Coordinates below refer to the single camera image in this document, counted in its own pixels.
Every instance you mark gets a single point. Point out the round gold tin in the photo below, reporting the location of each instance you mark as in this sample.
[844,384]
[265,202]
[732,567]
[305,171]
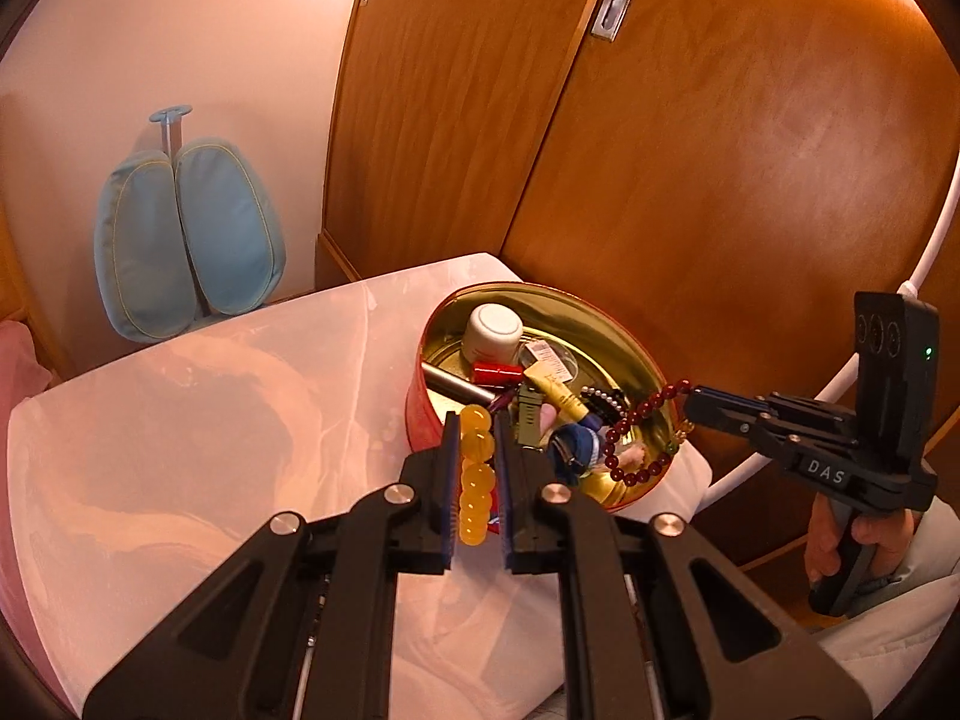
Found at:
[637,367]

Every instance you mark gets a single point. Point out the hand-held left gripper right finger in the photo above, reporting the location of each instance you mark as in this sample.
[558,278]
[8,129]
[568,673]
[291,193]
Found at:
[504,495]

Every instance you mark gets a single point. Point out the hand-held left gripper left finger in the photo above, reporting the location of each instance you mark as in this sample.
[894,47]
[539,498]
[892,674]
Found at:
[450,495]

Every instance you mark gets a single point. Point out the blue cushion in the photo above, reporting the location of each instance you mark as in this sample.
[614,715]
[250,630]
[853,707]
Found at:
[187,240]

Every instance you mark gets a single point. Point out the red cylindrical case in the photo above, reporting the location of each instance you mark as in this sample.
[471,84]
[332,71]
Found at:
[499,371]

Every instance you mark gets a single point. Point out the person's right hand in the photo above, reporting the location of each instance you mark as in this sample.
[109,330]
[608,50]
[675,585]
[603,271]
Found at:
[892,536]

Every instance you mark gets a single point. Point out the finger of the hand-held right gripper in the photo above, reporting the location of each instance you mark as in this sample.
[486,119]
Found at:
[780,406]
[765,433]

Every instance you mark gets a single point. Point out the plain wooden wardrobe door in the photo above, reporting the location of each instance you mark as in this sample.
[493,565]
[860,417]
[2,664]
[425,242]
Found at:
[450,105]

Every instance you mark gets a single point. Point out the silver metal tube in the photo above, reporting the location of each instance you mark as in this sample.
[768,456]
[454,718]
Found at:
[457,384]

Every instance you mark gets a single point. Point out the yellow tube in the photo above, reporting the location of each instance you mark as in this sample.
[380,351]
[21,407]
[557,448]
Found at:
[562,397]

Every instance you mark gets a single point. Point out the white cup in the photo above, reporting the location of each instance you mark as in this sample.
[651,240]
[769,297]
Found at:
[491,330]

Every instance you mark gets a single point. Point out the blue plush toy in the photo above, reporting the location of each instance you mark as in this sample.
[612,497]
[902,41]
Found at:
[581,454]

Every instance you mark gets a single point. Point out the person's right forearm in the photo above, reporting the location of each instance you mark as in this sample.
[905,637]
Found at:
[915,585]

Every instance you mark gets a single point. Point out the clear packet with label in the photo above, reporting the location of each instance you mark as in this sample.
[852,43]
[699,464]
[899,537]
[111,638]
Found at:
[551,360]

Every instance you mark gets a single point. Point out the blue round-top post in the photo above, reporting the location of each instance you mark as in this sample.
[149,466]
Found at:
[171,120]

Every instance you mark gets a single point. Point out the olive green watch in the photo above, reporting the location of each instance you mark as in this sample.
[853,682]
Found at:
[529,412]

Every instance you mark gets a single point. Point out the white tablecloth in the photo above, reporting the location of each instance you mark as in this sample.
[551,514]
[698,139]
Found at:
[225,427]

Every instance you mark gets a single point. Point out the pink blanket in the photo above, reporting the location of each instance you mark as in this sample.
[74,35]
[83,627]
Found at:
[19,367]

